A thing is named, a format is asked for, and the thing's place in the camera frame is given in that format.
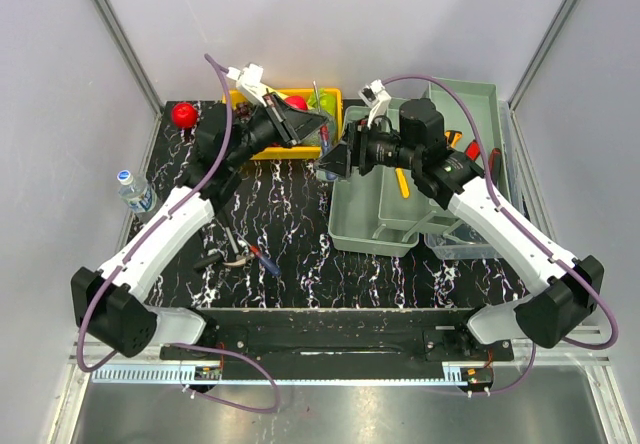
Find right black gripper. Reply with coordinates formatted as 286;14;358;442
313;116;420;179

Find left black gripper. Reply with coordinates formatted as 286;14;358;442
227;92;329;169

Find yellow utility knife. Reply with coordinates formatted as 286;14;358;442
395;168;410;199

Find clear plastic tool box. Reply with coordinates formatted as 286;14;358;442
316;79;511;260

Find orange handled tool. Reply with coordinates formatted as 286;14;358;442
445;130;463;148

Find red handled pliers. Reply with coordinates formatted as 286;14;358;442
465;140;481;161

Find blue red screwdriver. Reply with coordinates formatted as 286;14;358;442
312;81;330;154
250;246;281;277

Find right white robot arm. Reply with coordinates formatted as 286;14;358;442
316;98;604;360

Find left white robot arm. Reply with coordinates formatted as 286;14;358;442
70;93;324;359

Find red apple in tray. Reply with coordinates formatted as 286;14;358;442
285;95;308;111

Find yellow plastic tray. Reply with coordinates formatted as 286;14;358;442
253;87;343;160

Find green pepper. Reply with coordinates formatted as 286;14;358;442
306;88;337;117

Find dark purple grape bunch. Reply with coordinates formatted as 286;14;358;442
236;103;252;116

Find red apple on table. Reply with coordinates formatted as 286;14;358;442
170;102;199;129

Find silver pliers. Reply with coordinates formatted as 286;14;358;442
223;247;254;268

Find plastic water bottle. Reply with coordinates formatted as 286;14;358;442
117;170;157;215

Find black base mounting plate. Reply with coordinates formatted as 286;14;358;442
159;308;516;380

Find black handled tool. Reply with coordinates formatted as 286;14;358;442
193;252;224;272

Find aluminium frame rail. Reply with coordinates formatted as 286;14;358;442
70;337;176;384

